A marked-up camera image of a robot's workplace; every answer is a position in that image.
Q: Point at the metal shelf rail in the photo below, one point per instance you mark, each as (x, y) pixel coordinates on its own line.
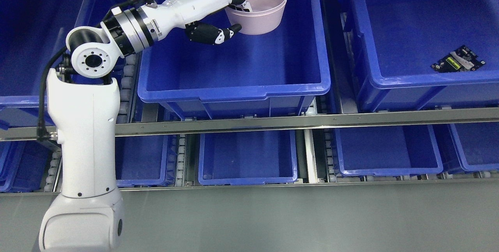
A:
(326, 121)

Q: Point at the blue bin, lower far left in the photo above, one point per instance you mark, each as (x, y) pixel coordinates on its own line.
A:
(22, 166)

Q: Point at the blue bin, lower middle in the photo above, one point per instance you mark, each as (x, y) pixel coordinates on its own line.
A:
(247, 158)

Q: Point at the blue bin, upper left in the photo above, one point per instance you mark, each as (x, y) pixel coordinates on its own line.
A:
(31, 32)

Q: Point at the blue bin, upper middle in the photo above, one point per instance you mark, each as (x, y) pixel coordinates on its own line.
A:
(274, 74)

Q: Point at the green circuit board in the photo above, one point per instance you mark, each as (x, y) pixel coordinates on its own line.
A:
(460, 60)

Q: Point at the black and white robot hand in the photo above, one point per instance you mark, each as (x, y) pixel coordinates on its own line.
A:
(187, 14)

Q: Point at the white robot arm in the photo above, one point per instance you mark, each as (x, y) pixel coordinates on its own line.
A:
(83, 102)

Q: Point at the blue bin, lower far right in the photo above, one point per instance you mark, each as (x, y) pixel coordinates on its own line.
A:
(475, 147)

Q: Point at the blue bin, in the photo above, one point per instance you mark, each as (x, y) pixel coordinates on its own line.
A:
(145, 160)
(387, 151)
(475, 147)
(274, 74)
(31, 32)
(395, 42)
(22, 166)
(247, 158)

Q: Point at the pink bowl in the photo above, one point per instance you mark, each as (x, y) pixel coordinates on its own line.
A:
(266, 16)

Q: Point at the blue bin, upper right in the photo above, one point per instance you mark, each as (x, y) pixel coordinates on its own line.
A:
(395, 42)

